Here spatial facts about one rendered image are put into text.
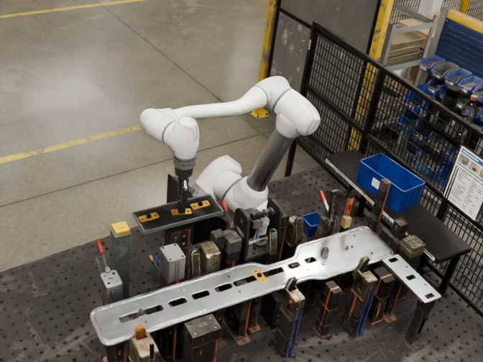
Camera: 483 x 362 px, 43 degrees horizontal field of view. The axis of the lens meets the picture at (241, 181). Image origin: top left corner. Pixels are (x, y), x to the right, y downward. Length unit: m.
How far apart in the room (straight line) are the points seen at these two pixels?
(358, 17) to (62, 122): 2.62
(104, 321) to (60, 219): 2.12
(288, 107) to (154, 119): 0.60
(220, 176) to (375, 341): 1.09
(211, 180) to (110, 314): 0.99
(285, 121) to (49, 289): 1.32
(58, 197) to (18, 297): 1.79
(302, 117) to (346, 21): 2.14
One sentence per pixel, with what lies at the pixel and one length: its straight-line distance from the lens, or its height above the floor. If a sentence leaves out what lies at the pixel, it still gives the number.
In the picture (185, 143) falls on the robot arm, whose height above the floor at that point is 1.54.
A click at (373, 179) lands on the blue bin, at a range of 3.18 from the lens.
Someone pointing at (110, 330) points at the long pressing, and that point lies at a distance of 2.42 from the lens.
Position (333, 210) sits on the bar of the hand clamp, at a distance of 2.90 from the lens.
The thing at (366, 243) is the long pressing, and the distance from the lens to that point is 2.95.
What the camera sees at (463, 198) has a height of 1.22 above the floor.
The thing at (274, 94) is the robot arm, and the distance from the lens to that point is 2.75.
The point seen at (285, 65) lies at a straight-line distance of 5.39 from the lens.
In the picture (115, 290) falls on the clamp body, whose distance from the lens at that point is 2.50.
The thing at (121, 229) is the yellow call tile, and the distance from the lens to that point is 2.58.
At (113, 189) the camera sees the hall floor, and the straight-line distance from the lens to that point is 4.73.
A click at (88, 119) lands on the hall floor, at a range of 5.60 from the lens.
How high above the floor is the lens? 2.83
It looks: 35 degrees down
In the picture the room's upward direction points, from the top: 8 degrees clockwise
